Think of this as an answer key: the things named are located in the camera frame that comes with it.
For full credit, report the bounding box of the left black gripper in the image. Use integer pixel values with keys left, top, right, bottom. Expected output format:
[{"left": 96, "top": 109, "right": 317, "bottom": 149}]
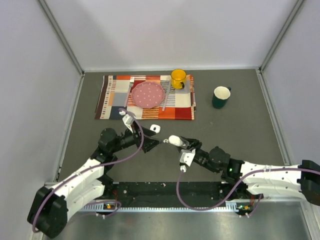
[{"left": 110, "top": 120, "right": 162, "bottom": 153}]

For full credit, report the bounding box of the white oval charging case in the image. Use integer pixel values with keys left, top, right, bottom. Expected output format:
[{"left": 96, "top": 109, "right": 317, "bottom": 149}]
[{"left": 168, "top": 135, "right": 185, "bottom": 147}]

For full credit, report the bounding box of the dark green white mug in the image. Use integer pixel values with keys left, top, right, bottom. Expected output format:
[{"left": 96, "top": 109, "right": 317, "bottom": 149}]
[{"left": 212, "top": 86, "right": 231, "bottom": 109}]

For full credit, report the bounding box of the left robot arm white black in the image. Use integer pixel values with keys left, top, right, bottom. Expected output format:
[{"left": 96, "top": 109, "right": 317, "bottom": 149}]
[{"left": 27, "top": 124, "right": 161, "bottom": 238}]

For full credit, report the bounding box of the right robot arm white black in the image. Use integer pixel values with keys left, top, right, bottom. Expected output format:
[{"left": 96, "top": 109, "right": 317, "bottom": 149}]
[{"left": 168, "top": 135, "right": 320, "bottom": 206}]

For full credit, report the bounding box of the colourful checked placemat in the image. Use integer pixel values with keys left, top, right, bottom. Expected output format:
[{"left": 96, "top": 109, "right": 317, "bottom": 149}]
[{"left": 95, "top": 74, "right": 196, "bottom": 121}]

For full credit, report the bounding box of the pink dotted plate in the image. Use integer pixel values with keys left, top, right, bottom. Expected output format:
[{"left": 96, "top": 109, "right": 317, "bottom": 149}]
[{"left": 131, "top": 81, "right": 165, "bottom": 109}]

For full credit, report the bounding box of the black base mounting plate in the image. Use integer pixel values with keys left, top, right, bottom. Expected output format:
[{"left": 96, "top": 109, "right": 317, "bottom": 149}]
[{"left": 109, "top": 181, "right": 241, "bottom": 208}]

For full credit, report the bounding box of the grey knife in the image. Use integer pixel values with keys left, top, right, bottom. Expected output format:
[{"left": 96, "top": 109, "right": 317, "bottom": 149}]
[{"left": 162, "top": 81, "right": 172, "bottom": 112}]

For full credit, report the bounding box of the grey fork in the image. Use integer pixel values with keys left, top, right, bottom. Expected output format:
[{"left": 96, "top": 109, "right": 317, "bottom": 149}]
[{"left": 124, "top": 76, "right": 135, "bottom": 107}]

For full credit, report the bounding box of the yellow glass mug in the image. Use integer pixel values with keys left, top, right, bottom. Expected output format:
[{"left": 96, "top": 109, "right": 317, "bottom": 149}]
[{"left": 170, "top": 69, "right": 187, "bottom": 90}]

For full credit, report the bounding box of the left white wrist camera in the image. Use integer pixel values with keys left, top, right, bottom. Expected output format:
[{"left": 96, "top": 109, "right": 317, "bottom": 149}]
[{"left": 119, "top": 108, "right": 135, "bottom": 133}]

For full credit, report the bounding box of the white slotted cable duct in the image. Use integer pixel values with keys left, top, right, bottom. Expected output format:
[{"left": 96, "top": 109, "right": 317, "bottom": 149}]
[{"left": 79, "top": 202, "right": 239, "bottom": 213}]

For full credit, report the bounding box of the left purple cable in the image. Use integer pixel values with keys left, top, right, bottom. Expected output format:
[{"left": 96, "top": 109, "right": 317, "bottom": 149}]
[{"left": 32, "top": 107, "right": 145, "bottom": 233}]

